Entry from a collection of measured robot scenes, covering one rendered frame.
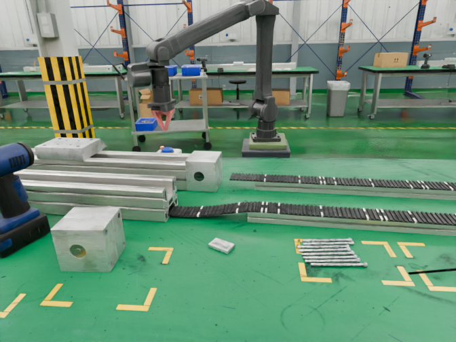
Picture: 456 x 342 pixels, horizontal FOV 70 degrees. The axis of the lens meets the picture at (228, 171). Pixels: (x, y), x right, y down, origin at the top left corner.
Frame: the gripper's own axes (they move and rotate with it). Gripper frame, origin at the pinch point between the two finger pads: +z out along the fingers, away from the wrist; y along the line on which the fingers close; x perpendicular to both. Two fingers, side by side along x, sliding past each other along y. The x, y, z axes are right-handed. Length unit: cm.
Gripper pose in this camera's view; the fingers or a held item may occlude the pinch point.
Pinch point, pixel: (164, 128)
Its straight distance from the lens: 114.2
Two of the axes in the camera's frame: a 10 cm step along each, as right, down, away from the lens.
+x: 9.8, 0.5, -1.8
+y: -1.9, 3.6, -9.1
